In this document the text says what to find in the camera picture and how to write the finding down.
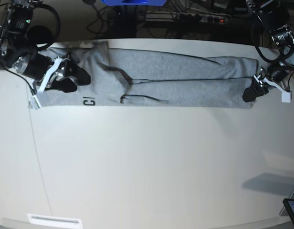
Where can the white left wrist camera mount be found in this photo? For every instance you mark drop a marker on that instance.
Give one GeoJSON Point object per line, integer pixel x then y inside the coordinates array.
{"type": "Point", "coordinates": [263, 82]}

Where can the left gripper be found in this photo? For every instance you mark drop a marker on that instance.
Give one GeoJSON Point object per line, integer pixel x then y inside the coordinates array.
{"type": "Point", "coordinates": [249, 95]}

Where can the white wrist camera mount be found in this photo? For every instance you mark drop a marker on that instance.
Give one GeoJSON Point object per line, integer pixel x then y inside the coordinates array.
{"type": "Point", "coordinates": [263, 82]}
{"type": "Point", "coordinates": [55, 72]}

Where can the blue plastic box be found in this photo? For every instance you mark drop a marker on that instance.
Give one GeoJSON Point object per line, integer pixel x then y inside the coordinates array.
{"type": "Point", "coordinates": [134, 2]}

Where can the white label plate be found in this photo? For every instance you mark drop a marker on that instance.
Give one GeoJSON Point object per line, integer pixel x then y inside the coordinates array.
{"type": "Point", "coordinates": [33, 217]}

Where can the black power strip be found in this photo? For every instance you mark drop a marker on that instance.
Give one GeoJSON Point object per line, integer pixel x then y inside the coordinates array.
{"type": "Point", "coordinates": [195, 17]}

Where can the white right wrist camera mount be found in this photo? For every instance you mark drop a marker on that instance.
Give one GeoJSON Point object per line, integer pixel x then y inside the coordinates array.
{"type": "Point", "coordinates": [55, 72]}

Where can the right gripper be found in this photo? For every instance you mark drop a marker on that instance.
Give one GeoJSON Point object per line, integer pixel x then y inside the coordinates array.
{"type": "Point", "coordinates": [36, 67]}

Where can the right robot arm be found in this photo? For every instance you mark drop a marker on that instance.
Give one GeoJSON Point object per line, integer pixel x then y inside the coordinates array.
{"type": "Point", "coordinates": [16, 36]}

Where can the grey T-shirt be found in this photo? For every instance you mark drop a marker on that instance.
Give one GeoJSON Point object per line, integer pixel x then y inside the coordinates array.
{"type": "Point", "coordinates": [125, 77]}

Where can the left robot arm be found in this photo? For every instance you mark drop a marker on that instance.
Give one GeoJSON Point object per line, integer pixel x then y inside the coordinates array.
{"type": "Point", "coordinates": [274, 18]}

